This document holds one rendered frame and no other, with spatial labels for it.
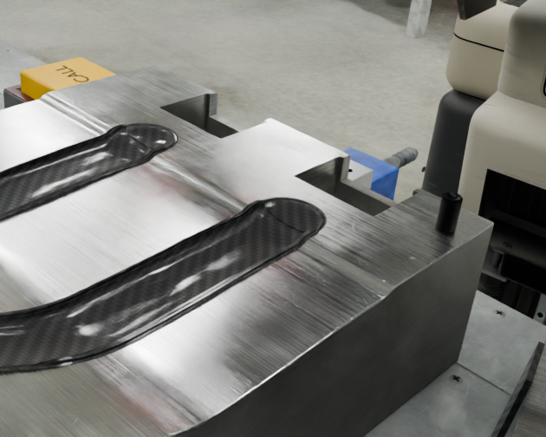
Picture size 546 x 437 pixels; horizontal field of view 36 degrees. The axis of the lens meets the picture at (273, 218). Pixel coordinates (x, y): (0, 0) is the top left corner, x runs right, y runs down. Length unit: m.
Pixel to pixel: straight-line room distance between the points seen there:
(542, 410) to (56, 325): 0.20
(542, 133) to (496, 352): 0.34
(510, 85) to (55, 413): 0.64
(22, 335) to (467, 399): 0.24
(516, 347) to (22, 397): 0.30
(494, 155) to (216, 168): 0.43
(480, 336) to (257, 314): 0.19
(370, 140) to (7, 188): 2.25
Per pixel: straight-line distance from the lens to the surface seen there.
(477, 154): 0.83
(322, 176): 0.47
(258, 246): 0.40
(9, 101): 0.71
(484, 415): 0.45
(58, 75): 0.70
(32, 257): 0.38
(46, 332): 0.34
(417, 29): 3.65
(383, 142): 2.65
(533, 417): 0.37
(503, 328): 0.52
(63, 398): 0.30
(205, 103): 0.54
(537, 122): 0.81
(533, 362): 0.39
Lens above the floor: 1.09
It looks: 31 degrees down
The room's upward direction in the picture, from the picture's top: 6 degrees clockwise
